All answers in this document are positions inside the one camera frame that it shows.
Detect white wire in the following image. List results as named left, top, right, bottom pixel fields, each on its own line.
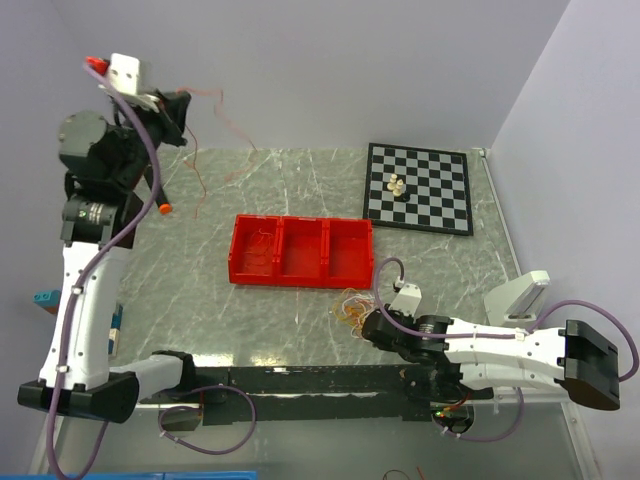
left=339, top=290, right=376, bottom=337

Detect yellow wire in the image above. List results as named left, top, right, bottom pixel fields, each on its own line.
left=331, top=289, right=374, bottom=336

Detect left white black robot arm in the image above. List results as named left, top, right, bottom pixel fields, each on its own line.
left=17, top=91, right=198, bottom=423

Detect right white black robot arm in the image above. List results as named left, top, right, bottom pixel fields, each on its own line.
left=362, top=310, right=620, bottom=411

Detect black microphone orange end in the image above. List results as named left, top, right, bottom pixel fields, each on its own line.
left=144, top=166, right=173, bottom=215

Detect red three-compartment tray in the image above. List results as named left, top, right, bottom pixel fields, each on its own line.
left=228, top=214, right=374, bottom=289

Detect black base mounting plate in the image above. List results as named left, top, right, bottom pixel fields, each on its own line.
left=137, top=364, right=496, bottom=427

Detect white grey stand device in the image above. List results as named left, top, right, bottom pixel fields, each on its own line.
left=484, top=270, right=550, bottom=328

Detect black grey chessboard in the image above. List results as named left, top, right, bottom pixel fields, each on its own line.
left=363, top=143, right=474, bottom=236

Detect blue brown toy block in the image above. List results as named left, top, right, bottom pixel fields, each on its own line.
left=33, top=289, right=61, bottom=315

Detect blue white toy blocks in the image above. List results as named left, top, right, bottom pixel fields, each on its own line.
left=108, top=303, right=123, bottom=357

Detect blue plastic bin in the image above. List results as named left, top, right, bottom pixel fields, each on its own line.
left=0, top=469, right=259, bottom=480

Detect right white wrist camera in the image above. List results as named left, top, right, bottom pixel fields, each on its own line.
left=390, top=283, right=422, bottom=317

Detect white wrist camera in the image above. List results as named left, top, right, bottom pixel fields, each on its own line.
left=390, top=283, right=422, bottom=317
left=106, top=53, right=158, bottom=112

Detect aluminium rail frame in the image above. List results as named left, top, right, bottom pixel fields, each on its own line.
left=49, top=363, right=581, bottom=411

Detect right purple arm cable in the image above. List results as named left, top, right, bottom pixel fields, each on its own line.
left=372, top=257, right=640, bottom=384

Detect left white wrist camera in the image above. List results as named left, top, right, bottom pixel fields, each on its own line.
left=106, top=53, right=158, bottom=112

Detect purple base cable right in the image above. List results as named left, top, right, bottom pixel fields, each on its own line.
left=432, top=389, right=526, bottom=446

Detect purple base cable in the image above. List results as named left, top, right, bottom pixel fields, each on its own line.
left=432, top=389, right=526, bottom=446
left=157, top=384, right=257, bottom=455

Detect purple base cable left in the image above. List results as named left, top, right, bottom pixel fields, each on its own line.
left=157, top=384, right=257, bottom=455

